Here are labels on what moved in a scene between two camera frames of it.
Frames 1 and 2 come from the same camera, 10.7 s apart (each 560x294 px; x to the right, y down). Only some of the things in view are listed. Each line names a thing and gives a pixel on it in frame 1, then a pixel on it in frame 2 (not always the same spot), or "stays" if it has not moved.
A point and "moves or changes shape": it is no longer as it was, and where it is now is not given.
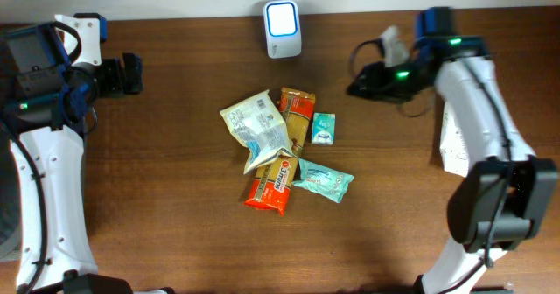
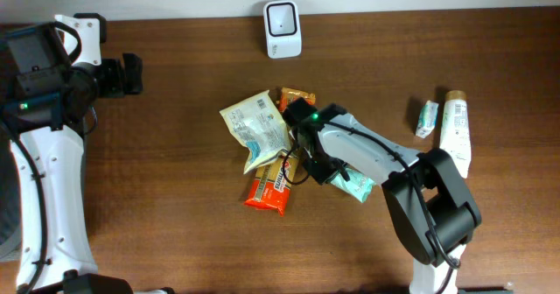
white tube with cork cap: (452, 147) stays
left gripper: (119, 82) stays
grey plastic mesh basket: (10, 229) stays
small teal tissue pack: (323, 128) moves or changes shape
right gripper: (369, 76) -> (318, 176)
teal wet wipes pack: (323, 180) moves or changes shape
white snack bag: (256, 122) stays
